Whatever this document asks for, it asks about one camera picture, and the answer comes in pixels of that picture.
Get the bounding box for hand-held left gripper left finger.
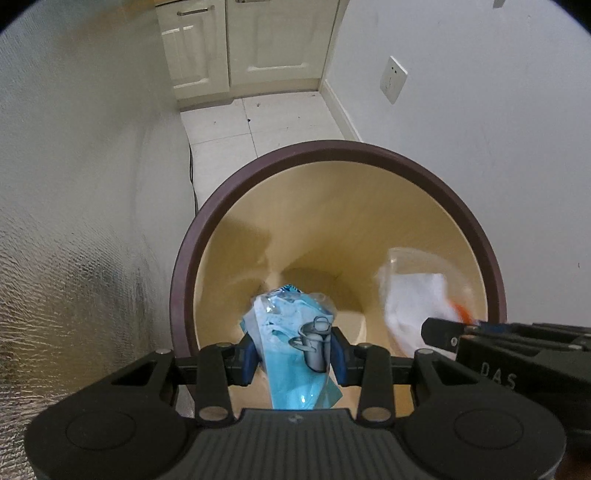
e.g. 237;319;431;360
108;333;259;423

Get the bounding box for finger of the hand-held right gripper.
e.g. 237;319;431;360
421;318;472;350
464;322;591;344

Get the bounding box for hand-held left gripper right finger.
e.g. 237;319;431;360
330;327;481;423

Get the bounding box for white clear plastic bag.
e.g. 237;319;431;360
375;247;481;358

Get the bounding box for light blue printed packet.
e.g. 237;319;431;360
240;284;345;411

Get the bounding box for brown rimmed beige trash bin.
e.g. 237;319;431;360
169;141;507;411

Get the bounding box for silver foil sheet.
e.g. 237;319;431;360
0;9;199;480

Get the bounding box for white baseboard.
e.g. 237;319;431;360
321;79;363;141

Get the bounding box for cream floor cabinet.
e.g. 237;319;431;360
154;0;345;110

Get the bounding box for black cable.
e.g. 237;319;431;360
187;143;200;217

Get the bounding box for white wall socket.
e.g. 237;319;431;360
379;55;409;105

